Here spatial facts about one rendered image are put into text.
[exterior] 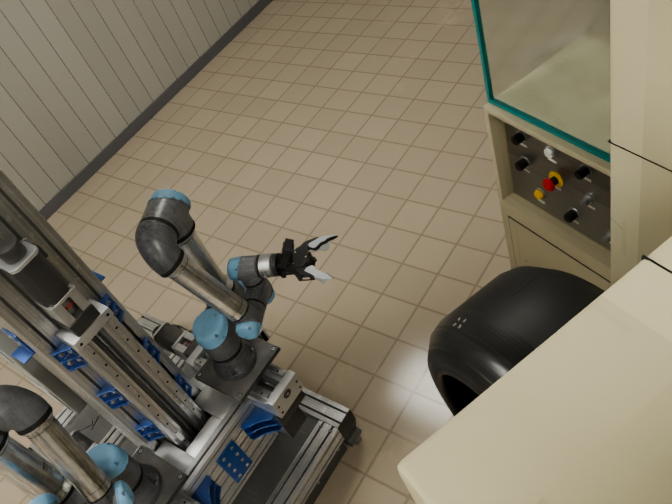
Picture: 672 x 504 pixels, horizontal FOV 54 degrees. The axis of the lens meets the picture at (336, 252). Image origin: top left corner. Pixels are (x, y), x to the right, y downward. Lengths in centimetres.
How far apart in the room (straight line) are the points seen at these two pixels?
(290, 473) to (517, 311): 155
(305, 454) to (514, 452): 192
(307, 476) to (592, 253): 129
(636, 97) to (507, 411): 55
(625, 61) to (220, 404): 173
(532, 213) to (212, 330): 106
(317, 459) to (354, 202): 161
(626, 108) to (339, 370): 214
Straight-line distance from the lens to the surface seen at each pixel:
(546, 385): 74
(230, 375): 223
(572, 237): 204
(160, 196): 194
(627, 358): 76
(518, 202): 216
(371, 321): 310
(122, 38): 508
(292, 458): 263
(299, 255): 197
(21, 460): 193
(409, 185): 365
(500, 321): 122
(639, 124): 112
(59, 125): 485
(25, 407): 178
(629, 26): 103
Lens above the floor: 243
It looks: 45 degrees down
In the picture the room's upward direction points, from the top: 25 degrees counter-clockwise
